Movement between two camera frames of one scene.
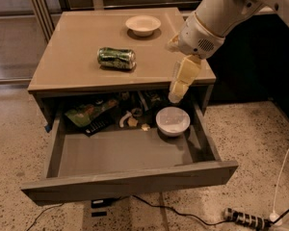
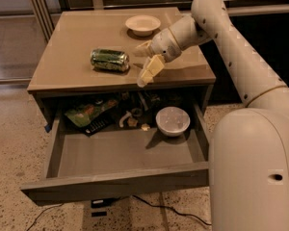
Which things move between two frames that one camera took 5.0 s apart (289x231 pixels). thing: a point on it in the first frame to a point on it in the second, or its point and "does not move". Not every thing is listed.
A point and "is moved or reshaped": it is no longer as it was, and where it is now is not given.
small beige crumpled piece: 145,127 does not move
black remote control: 97,125 does not move
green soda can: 116,58 is moved or reshaped
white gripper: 197,38 to 164,45
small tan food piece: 132,122 does not move
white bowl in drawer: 171,120 does not move
